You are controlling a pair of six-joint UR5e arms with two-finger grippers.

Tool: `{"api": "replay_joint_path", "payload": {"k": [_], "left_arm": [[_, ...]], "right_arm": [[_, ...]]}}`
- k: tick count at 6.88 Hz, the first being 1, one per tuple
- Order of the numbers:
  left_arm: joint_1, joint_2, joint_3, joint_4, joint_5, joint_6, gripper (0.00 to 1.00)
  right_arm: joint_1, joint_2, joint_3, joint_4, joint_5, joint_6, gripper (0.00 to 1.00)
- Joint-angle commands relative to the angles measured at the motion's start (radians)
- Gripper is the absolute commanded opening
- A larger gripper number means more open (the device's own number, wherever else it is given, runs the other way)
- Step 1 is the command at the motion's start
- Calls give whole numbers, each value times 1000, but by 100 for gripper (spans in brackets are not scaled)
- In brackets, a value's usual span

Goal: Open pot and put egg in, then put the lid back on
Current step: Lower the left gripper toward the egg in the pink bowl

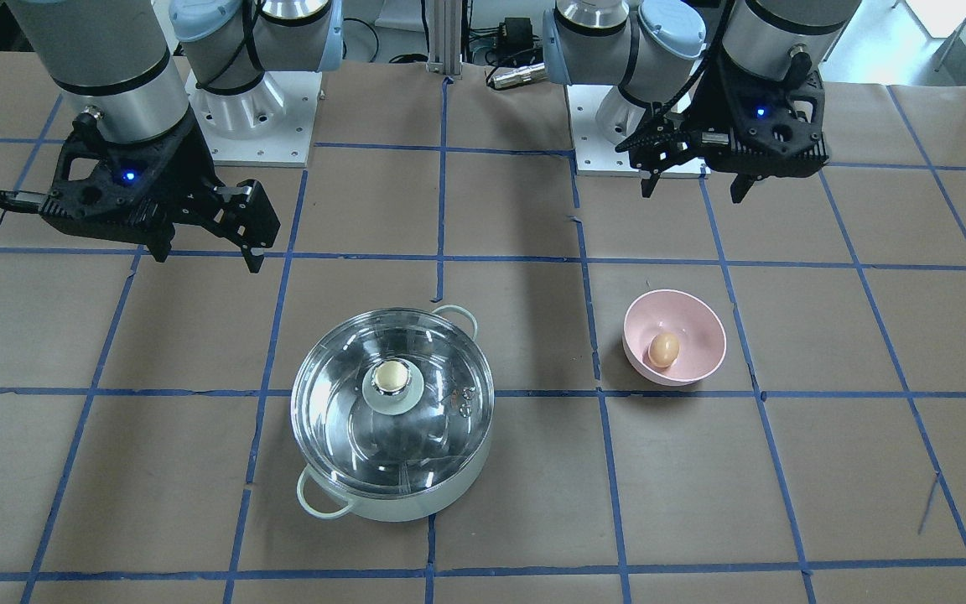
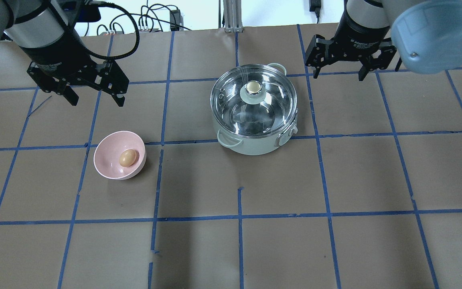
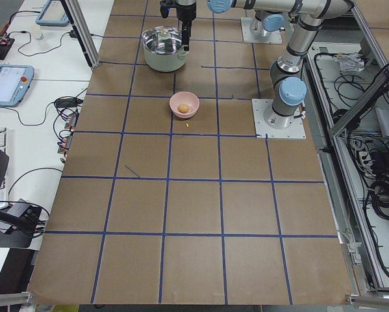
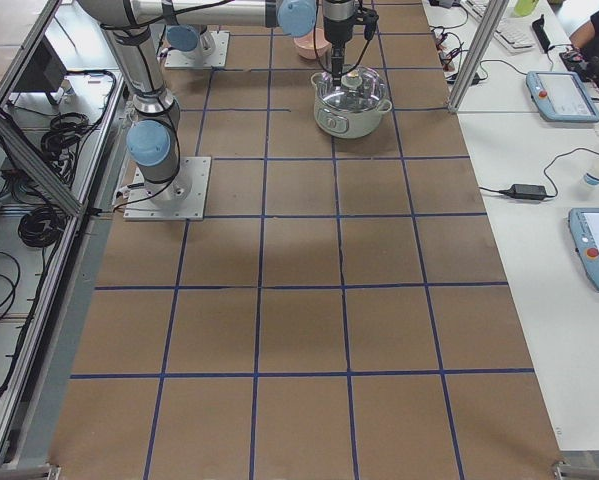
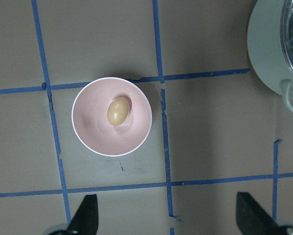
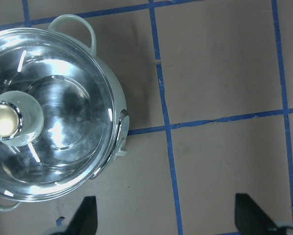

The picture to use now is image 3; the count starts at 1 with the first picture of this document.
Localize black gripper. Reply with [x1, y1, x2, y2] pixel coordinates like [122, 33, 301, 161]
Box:
[175, 0, 196, 51]

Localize glass pot lid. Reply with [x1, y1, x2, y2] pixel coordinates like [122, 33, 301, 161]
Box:
[142, 26, 182, 55]

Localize pale green cooking pot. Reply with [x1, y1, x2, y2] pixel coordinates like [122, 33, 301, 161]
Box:
[142, 26, 189, 73]

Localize brown egg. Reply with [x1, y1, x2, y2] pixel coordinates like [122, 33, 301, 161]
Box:
[177, 103, 190, 114]

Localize pink bowl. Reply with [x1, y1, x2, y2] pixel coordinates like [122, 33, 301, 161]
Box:
[169, 92, 200, 119]

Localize far teach pendant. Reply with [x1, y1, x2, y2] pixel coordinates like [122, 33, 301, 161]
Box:
[36, 0, 69, 27]

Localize teach pendant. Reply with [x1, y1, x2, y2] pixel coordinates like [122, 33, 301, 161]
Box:
[0, 64, 34, 107]
[36, 0, 69, 27]

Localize white plastic cup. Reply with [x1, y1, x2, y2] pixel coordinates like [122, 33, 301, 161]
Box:
[32, 25, 44, 40]

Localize crumpled plastic bag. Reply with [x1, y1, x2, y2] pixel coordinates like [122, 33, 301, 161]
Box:
[334, 53, 364, 72]

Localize near teach pendant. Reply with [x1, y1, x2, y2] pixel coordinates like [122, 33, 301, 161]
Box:
[0, 64, 34, 107]

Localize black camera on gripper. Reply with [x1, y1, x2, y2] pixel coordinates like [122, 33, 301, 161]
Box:
[160, 0, 175, 18]

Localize aluminium frame post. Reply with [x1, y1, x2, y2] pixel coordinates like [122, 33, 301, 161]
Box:
[60, 0, 100, 69]

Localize cable tray with cables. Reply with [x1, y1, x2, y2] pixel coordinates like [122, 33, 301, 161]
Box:
[307, 1, 389, 294]

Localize aluminium rail bottom right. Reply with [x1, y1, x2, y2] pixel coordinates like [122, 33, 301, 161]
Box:
[347, 292, 389, 311]

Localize aluminium rail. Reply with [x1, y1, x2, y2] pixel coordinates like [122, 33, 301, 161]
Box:
[0, 292, 32, 307]
[347, 292, 389, 311]

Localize aluminium rail bottom left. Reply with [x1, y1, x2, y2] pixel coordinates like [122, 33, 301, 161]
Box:
[0, 292, 32, 307]

